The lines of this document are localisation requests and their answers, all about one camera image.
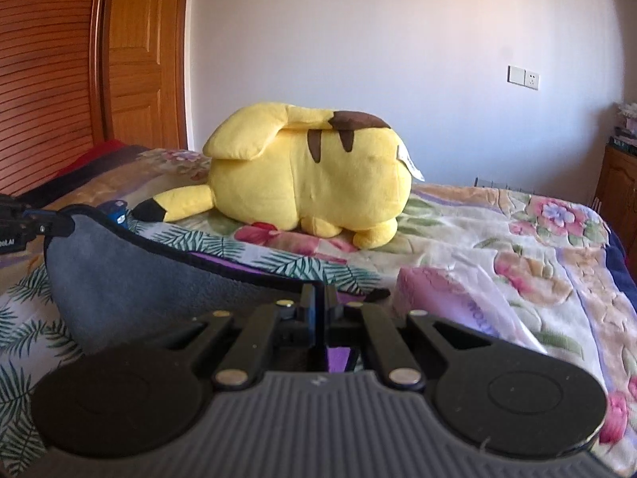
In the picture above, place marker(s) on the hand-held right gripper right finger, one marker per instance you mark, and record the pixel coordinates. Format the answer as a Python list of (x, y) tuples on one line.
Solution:
[(330, 314)]

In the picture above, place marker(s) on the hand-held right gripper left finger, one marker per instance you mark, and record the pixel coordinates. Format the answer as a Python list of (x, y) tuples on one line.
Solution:
[(309, 313)]

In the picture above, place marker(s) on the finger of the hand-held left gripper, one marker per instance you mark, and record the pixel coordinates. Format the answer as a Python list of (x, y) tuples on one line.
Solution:
[(52, 225)]

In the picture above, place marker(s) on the grey towel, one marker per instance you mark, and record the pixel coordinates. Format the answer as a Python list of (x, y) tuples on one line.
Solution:
[(149, 284)]

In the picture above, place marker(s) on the small blue object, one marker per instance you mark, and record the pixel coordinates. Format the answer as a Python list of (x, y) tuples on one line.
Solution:
[(119, 211)]

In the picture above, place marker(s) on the red cloth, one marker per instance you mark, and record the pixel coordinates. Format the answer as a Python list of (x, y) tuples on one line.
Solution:
[(97, 159)]

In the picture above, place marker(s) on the pink plastic packet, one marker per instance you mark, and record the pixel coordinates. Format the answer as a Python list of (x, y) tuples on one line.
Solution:
[(448, 303)]

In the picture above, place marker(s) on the yellow plush toy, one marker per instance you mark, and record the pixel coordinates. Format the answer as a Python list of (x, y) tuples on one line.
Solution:
[(308, 179)]

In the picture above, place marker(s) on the louvred wooden wardrobe door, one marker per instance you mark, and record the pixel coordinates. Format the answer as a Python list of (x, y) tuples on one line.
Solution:
[(47, 69)]

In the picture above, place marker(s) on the floral blanket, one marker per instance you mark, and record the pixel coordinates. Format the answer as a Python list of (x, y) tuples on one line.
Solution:
[(497, 269)]

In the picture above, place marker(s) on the panelled wooden door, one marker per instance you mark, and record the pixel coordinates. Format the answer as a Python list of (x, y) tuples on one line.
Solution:
[(147, 55)]

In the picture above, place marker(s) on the wooden cabinet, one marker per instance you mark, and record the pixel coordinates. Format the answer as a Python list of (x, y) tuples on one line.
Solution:
[(619, 194)]

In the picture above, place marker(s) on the stack of books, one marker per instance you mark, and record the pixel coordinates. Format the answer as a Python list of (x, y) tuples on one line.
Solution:
[(624, 140)]

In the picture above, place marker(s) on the white wall socket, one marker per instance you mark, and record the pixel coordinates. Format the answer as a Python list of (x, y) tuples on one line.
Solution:
[(523, 77)]

